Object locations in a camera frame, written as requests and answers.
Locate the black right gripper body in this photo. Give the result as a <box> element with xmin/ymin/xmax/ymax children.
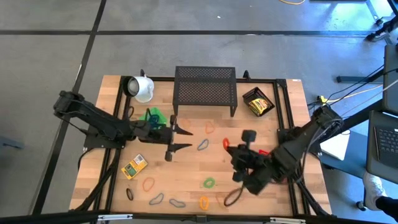
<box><xmin>232</xmin><ymin>129</ymin><xmax>282</xmax><ymax>195</ymax></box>

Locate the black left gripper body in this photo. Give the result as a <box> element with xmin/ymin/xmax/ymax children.
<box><xmin>146</xmin><ymin>114</ymin><xmax>177</xmax><ymax>162</ymax></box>

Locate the orange rubber band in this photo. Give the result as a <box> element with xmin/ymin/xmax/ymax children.
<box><xmin>142</xmin><ymin>177</ymin><xmax>155</xmax><ymax>192</ymax></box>

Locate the black desk beam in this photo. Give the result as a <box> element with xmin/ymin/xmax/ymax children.
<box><xmin>320</xmin><ymin>99</ymin><xmax>385</xmax><ymax>142</ymax></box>

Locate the black desk foot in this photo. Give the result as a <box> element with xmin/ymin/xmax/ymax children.
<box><xmin>335</xmin><ymin>75</ymin><xmax>385</xmax><ymax>84</ymax></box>

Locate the green plastic basket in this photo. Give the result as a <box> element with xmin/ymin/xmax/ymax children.
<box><xmin>138</xmin><ymin>107</ymin><xmax>169</xmax><ymax>131</ymax></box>

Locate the yellow green card box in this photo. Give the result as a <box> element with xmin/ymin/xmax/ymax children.
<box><xmin>120</xmin><ymin>154</ymin><xmax>149</xmax><ymax>180</ymax></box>

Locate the black perforated metal riser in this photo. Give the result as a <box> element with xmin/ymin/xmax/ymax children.
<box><xmin>172</xmin><ymin>65</ymin><xmax>239</xmax><ymax>118</ymax></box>

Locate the white mug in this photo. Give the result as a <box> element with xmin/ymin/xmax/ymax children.
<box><xmin>122</xmin><ymin>74</ymin><xmax>155</xmax><ymax>104</ymax></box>

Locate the black plastic basket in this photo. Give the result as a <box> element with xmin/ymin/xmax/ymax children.
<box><xmin>241</xmin><ymin>86</ymin><xmax>276</xmax><ymax>118</ymax></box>

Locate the white box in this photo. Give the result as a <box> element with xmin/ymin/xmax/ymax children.
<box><xmin>320</xmin><ymin>133</ymin><xmax>351</xmax><ymax>161</ymax></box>

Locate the blue-grey side table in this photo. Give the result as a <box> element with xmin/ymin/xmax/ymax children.
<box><xmin>319</xmin><ymin>129</ymin><xmax>373</xmax><ymax>182</ymax></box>

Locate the dark grey laptop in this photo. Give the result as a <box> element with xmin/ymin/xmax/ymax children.
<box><xmin>366</xmin><ymin>110</ymin><xmax>398</xmax><ymax>184</ymax></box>

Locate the person's leg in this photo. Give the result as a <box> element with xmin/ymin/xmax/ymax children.
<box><xmin>374</xmin><ymin>195</ymin><xmax>398</xmax><ymax>220</ymax></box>

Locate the black rig crossbar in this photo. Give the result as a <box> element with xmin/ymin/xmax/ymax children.
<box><xmin>0</xmin><ymin>210</ymin><xmax>398</xmax><ymax>224</ymax></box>

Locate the blue-grey floor object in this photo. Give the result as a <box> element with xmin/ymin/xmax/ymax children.
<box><xmin>0</xmin><ymin>136</ymin><xmax>25</xmax><ymax>150</ymax></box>

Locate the dark grey flat panel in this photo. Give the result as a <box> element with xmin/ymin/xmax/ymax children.
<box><xmin>381</xmin><ymin>43</ymin><xmax>398</xmax><ymax>116</ymax></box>

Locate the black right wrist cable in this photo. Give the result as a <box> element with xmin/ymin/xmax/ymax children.
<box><xmin>223</xmin><ymin>186</ymin><xmax>246</xmax><ymax>208</ymax></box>

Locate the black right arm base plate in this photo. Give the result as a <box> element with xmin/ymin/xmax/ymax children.
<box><xmin>276</xmin><ymin>127</ymin><xmax>322</xmax><ymax>154</ymax></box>

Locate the silver frame bracket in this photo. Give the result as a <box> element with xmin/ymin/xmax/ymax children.
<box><xmin>269</xmin><ymin>217</ymin><xmax>307</xmax><ymax>224</ymax></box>
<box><xmin>97</xmin><ymin>213</ymin><xmax>134</xmax><ymax>222</ymax></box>

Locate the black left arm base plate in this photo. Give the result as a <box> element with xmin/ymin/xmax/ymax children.
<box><xmin>83</xmin><ymin>123</ymin><xmax>127</xmax><ymax>149</ymax></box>

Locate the white cable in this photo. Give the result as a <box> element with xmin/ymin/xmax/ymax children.
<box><xmin>344</xmin><ymin>79</ymin><xmax>398</xmax><ymax>115</ymax></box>

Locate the grey metal floor rail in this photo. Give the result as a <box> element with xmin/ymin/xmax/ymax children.
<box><xmin>366</xmin><ymin>0</ymin><xmax>394</xmax><ymax>45</ymax></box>

